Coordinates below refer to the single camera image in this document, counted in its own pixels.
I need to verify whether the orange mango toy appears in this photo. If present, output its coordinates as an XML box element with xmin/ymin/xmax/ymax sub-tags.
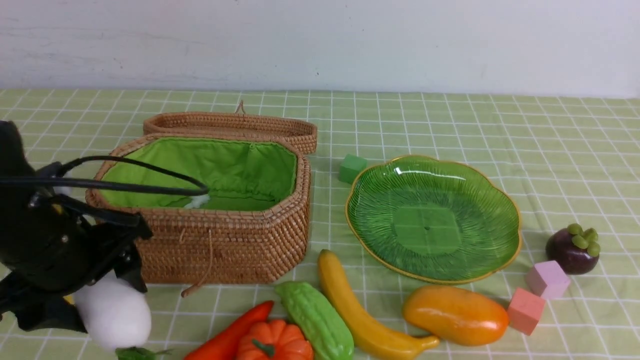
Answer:
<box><xmin>402</xmin><ymin>285</ymin><xmax>510</xmax><ymax>347</ymax></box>

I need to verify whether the yellow banana toy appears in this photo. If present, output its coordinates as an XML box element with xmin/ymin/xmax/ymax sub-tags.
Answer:
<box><xmin>317</xmin><ymin>249</ymin><xmax>441</xmax><ymax>360</ymax></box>

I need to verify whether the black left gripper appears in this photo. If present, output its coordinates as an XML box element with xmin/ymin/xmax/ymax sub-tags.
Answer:
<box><xmin>0</xmin><ymin>194</ymin><xmax>153</xmax><ymax>333</ymax></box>

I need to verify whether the purple mangosteen toy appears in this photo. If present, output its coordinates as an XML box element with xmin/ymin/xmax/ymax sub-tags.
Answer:
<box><xmin>545</xmin><ymin>223</ymin><xmax>601</xmax><ymax>275</ymax></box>

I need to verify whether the green checkered tablecloth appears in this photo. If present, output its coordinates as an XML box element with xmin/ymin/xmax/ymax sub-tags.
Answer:
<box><xmin>0</xmin><ymin>88</ymin><xmax>640</xmax><ymax>360</ymax></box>

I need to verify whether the green foam cube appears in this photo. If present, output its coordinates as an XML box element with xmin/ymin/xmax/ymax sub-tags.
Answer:
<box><xmin>338</xmin><ymin>153</ymin><xmax>368</xmax><ymax>184</ymax></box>

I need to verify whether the woven rattan basket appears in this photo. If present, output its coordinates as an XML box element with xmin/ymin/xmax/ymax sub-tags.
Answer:
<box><xmin>86</xmin><ymin>133</ymin><xmax>311</xmax><ymax>285</ymax></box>

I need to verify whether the woven rattan basket lid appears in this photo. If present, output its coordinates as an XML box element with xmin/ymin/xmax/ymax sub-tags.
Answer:
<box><xmin>142</xmin><ymin>101</ymin><xmax>318</xmax><ymax>155</ymax></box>

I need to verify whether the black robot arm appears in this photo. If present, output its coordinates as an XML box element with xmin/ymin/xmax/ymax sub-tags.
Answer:
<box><xmin>0</xmin><ymin>121</ymin><xmax>151</xmax><ymax>333</ymax></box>

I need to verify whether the green glass leaf plate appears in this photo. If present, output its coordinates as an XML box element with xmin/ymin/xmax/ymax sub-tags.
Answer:
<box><xmin>345</xmin><ymin>155</ymin><xmax>523</xmax><ymax>285</ymax></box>

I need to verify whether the orange carrot toy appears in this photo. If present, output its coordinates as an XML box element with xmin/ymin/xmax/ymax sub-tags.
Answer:
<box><xmin>185</xmin><ymin>300</ymin><xmax>275</xmax><ymax>360</ymax></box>

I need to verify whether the orange pumpkin toy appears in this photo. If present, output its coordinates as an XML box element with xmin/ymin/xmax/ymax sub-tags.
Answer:
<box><xmin>235</xmin><ymin>319</ymin><xmax>314</xmax><ymax>360</ymax></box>

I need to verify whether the pink-purple foam cube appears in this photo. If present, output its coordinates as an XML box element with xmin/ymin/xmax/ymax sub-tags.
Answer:
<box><xmin>525</xmin><ymin>260</ymin><xmax>571</xmax><ymax>300</ymax></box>

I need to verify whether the green bitter gourd toy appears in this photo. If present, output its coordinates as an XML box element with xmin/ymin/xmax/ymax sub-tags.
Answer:
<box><xmin>274</xmin><ymin>281</ymin><xmax>355</xmax><ymax>360</ymax></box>

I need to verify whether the salmon pink foam cube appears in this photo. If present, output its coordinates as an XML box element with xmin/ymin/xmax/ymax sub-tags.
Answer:
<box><xmin>507</xmin><ymin>287</ymin><xmax>546</xmax><ymax>337</ymax></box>

